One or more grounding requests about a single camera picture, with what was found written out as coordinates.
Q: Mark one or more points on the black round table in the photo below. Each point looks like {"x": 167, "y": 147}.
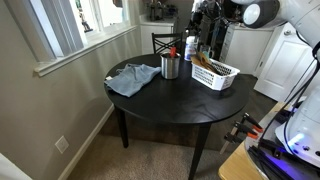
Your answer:
{"x": 176, "y": 100}

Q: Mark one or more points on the black aluminium rails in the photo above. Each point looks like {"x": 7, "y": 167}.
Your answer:
{"x": 266, "y": 160}

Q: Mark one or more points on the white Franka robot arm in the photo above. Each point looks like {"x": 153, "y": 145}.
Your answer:
{"x": 300, "y": 20}

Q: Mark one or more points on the white framed window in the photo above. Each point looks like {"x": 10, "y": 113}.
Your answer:
{"x": 110, "y": 13}

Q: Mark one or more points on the clear jar white lid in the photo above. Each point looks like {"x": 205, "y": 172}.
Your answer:
{"x": 190, "y": 50}

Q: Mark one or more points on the blue cloth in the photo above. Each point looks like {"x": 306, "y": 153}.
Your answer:
{"x": 131, "y": 78}

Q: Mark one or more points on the wooden spoon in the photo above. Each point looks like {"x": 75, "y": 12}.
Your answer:
{"x": 209, "y": 66}

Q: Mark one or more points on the white wall outlet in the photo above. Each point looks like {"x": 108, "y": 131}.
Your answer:
{"x": 61, "y": 144}

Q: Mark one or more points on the wooden workbench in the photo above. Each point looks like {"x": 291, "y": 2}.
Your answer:
{"x": 235, "y": 166}

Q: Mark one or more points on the wooden spatula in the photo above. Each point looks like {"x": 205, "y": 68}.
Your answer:
{"x": 196, "y": 61}

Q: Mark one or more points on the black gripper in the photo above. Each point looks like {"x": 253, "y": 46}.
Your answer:
{"x": 210, "y": 30}

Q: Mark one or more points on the steel cutlery holder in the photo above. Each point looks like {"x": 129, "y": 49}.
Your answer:
{"x": 170, "y": 68}

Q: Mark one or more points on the small figurine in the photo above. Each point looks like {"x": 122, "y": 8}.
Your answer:
{"x": 84, "y": 20}

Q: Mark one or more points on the white panel door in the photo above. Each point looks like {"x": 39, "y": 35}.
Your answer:
{"x": 286, "y": 66}

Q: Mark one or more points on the black orange clamp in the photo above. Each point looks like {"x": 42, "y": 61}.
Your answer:
{"x": 250, "y": 121}
{"x": 245, "y": 130}

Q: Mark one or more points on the black metal chair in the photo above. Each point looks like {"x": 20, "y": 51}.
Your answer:
{"x": 166, "y": 35}

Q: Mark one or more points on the white kitchen cabinet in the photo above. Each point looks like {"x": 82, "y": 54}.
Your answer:
{"x": 155, "y": 33}

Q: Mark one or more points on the white plastic basket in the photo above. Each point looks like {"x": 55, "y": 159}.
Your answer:
{"x": 213, "y": 80}

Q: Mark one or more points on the grey robot mounting plate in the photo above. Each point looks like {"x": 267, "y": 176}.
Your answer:
{"x": 256, "y": 146}

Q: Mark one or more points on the teal spatula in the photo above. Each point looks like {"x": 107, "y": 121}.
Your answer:
{"x": 205, "y": 55}

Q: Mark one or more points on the dark countertop appliances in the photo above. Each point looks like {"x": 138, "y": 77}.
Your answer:
{"x": 156, "y": 10}

